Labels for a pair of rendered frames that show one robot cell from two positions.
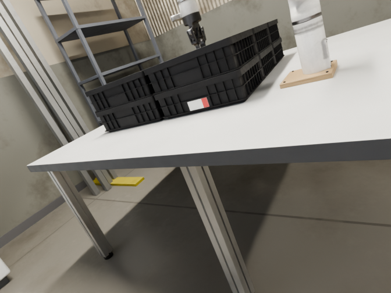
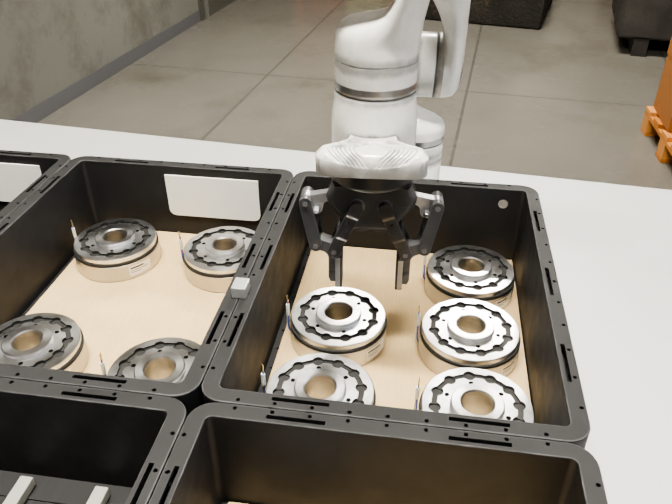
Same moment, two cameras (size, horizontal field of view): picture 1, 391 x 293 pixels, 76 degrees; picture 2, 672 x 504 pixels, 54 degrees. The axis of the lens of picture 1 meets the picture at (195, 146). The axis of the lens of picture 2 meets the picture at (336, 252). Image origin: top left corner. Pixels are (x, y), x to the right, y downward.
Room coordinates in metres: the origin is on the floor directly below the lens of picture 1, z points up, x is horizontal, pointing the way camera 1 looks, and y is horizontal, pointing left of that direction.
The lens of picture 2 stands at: (1.41, 0.30, 1.31)
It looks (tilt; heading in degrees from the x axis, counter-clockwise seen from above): 34 degrees down; 244
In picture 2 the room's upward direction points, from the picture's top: straight up
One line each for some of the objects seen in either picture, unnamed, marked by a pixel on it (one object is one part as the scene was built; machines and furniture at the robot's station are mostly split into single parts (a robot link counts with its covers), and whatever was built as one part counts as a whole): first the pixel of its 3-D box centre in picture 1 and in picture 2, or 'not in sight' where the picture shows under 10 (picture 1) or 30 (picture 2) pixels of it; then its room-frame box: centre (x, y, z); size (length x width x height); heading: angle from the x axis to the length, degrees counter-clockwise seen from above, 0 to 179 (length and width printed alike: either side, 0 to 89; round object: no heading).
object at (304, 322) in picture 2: not in sight; (338, 316); (1.17, -0.19, 0.86); 0.10 x 0.10 x 0.01
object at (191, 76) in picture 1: (202, 64); (400, 317); (1.11, -0.15, 0.87); 0.40 x 0.30 x 0.11; 56
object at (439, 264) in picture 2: not in sight; (470, 269); (0.99, -0.20, 0.86); 0.10 x 0.10 x 0.01
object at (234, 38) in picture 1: (198, 52); (403, 278); (1.11, -0.15, 0.92); 0.40 x 0.30 x 0.02; 56
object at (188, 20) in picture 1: (194, 25); (372, 183); (1.14, -0.17, 1.02); 0.08 x 0.08 x 0.09
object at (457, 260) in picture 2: not in sight; (471, 266); (0.99, -0.20, 0.86); 0.05 x 0.05 x 0.01
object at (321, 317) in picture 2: not in sight; (338, 312); (1.17, -0.19, 0.86); 0.05 x 0.05 x 0.01
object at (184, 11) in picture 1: (184, 9); (373, 118); (1.15, -0.16, 1.09); 0.11 x 0.09 x 0.06; 60
